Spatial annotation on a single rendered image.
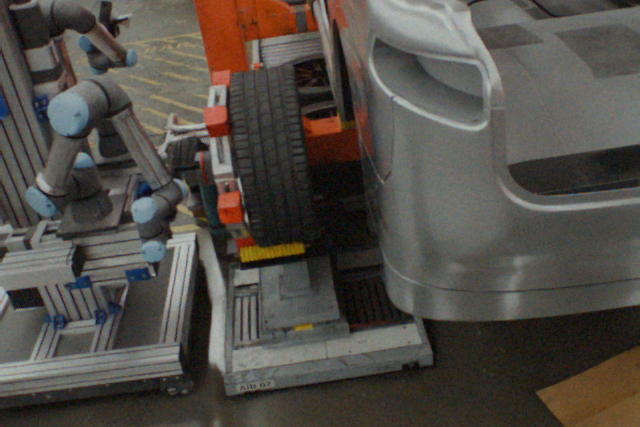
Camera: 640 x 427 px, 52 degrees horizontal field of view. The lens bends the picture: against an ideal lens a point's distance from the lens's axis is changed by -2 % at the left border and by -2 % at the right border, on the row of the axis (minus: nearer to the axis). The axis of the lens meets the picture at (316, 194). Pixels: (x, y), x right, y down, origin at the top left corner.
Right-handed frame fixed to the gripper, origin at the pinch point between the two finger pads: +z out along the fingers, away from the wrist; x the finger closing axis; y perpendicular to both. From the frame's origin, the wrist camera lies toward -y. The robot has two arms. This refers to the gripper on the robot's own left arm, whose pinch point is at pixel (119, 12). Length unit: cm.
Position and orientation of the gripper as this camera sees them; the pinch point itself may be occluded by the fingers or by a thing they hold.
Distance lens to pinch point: 334.2
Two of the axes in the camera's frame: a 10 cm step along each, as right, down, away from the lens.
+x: 9.8, 1.1, -1.4
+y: -0.1, 8.4, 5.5
